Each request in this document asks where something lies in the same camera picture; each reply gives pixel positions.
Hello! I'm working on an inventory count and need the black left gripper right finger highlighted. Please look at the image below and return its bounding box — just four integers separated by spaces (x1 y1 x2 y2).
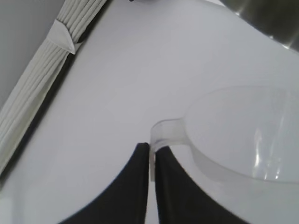
154 146 235 224

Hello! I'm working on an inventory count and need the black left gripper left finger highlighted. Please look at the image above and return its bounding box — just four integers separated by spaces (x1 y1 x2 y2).
56 142 150 224

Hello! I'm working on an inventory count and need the translucent plastic measuring cup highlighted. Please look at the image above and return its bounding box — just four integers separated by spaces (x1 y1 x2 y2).
148 84 299 187

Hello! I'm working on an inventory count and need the stainless steel mixing bowl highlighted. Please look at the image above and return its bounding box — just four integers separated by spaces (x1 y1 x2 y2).
219 0 299 51

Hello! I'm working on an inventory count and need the white pleated curtain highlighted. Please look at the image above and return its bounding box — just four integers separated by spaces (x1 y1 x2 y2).
0 0 112 175

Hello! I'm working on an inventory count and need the white curtain tie band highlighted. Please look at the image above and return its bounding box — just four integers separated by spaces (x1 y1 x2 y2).
48 20 77 56

